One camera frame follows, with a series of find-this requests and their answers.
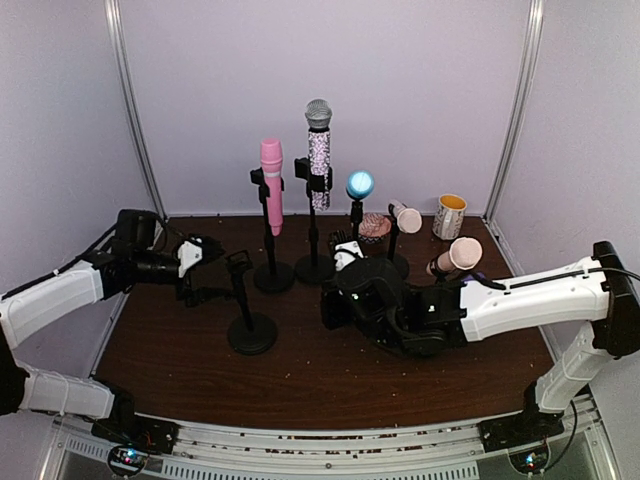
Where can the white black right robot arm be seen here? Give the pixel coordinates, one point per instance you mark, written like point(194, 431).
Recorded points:
point(596, 291)

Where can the purple microphone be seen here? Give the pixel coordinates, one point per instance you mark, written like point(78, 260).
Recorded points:
point(474, 276)

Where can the patterned ceramic bowl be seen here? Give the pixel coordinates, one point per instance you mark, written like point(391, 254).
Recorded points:
point(374, 228)

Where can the black pink-mic stand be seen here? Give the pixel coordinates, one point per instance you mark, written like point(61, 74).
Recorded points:
point(273, 276)

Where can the aluminium right corner post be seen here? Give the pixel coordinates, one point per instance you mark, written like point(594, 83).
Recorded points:
point(527, 69)

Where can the white floral mug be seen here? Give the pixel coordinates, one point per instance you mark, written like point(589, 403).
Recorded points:
point(449, 217)

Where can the pale pink small microphone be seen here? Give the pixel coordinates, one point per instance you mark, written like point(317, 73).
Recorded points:
point(408, 219)

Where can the aluminium front rail base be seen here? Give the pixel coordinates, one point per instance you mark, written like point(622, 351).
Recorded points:
point(451, 450)

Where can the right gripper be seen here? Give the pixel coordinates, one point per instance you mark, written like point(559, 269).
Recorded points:
point(331, 317)

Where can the glitter silver-head microphone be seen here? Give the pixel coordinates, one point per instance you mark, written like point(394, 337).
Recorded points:
point(318, 115)

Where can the black mic stand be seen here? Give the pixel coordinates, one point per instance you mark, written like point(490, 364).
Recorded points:
point(251, 333)

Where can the black blue-mic stand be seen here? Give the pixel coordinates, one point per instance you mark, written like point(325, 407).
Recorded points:
point(356, 216)

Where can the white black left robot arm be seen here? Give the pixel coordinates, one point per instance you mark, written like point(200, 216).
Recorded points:
point(120, 259)

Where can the blue-head microphone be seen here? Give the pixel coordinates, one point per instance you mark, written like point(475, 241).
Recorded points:
point(360, 184)

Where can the beige pink microphone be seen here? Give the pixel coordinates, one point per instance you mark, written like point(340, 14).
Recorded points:
point(464, 254)

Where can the black glitter-mic stand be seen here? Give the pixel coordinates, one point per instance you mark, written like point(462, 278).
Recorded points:
point(314, 268)

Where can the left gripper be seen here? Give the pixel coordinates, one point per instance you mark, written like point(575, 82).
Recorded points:
point(202, 293)

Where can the aluminium left corner post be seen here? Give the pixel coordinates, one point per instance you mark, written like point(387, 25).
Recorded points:
point(116, 33)

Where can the aluminium corner post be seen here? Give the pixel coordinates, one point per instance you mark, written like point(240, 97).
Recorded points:
point(527, 69)
point(116, 33)

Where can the black small-mic stand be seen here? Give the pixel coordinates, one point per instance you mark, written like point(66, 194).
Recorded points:
point(400, 262)

